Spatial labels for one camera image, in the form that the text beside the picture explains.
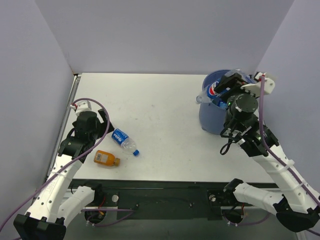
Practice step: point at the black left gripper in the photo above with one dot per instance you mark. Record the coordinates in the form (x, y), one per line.
(99, 122)

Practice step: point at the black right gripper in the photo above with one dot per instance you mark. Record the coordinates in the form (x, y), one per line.
(229, 83)

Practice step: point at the large Pepsi bottle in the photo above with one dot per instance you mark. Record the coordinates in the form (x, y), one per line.
(209, 94)

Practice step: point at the small Pepsi bottle blue cap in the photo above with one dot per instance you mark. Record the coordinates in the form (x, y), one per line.
(125, 142)

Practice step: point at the small blue label water bottle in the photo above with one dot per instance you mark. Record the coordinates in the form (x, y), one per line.
(222, 104)

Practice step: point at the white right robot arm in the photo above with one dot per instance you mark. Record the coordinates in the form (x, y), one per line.
(296, 205)

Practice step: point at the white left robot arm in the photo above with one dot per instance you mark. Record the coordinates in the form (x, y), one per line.
(48, 217)

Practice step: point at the blue plastic bin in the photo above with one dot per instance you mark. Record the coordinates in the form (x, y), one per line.
(211, 116)

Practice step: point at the orange juice bottle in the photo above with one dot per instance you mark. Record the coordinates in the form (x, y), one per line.
(106, 159)

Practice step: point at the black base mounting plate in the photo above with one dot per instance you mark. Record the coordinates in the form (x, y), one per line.
(163, 200)

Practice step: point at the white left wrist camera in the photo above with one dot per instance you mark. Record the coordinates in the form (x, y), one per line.
(81, 106)

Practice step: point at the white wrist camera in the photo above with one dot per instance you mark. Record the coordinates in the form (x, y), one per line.
(81, 106)
(264, 85)

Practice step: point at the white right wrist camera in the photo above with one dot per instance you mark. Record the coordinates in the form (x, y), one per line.
(264, 85)

